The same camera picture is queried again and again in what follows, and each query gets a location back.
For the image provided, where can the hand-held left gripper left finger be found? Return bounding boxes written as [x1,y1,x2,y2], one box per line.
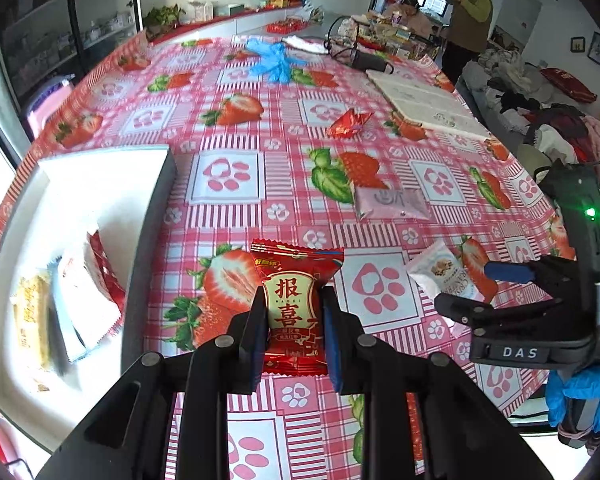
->
[35,285,271,480]

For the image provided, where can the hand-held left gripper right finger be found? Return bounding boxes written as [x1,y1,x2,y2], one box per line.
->
[320,285,552,480]

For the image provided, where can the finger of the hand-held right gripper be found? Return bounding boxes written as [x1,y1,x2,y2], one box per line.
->
[484,254,579,303]
[433,291,561,333]

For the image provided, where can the white pink-edged snack packet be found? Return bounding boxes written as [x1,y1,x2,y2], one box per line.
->
[56,240,125,352]
[406,239,483,306]

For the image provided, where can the red yellow-label snack packet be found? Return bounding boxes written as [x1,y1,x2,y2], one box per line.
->
[250,240,346,377]

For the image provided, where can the light blue snack packet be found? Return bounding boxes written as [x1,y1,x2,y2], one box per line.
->
[46,255,90,365]

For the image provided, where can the white tray with dark side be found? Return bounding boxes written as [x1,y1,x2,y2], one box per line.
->
[0,145,177,456]

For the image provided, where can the yellow cookie packet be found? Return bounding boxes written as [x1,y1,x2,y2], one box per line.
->
[10,272,54,370]

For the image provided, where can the person's right hand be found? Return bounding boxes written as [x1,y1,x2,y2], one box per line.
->
[546,359,600,435]

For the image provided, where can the purple smiley snack packet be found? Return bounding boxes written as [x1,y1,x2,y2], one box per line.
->
[354,187,432,222]

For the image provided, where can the sofa with clothes pile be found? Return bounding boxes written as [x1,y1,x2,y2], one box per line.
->
[457,35,600,181]

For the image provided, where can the white foam board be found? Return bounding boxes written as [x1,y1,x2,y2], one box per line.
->
[392,94,491,142]
[366,66,463,111]

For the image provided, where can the red cushion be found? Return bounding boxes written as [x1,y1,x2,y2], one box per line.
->
[540,66,598,104]

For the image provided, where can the red pyramid snack packet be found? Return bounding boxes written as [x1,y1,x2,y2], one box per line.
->
[326,108,373,140]

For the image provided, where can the black pouch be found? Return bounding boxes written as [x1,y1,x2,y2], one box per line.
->
[350,51,397,73]

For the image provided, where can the pile of packaged goods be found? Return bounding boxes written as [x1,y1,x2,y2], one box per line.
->
[340,10,443,60]

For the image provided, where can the crumpled blue disposable gloves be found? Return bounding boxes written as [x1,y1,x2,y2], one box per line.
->
[244,37,311,83]

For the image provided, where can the white plastic bag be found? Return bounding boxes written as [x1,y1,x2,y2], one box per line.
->
[281,34,331,55]

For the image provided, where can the pink stool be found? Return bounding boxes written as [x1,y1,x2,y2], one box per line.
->
[26,76,77,137]

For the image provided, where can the green potted plant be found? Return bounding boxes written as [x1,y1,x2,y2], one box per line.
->
[144,4,187,41]

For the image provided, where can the glass display cabinet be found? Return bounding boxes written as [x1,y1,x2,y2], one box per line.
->
[0,0,142,106]

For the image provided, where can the black wire basket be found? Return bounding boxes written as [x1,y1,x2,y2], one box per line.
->
[326,15,361,63]

